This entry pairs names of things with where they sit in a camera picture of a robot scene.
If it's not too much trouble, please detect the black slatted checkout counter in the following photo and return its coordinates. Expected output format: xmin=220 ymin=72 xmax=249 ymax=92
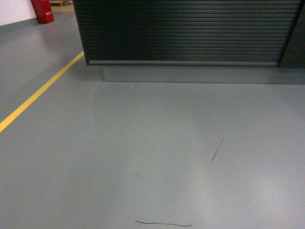
xmin=74 ymin=0 xmax=305 ymax=84

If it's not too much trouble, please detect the red fire extinguisher box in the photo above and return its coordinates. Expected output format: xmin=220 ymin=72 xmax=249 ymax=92
xmin=31 ymin=0 xmax=54 ymax=24

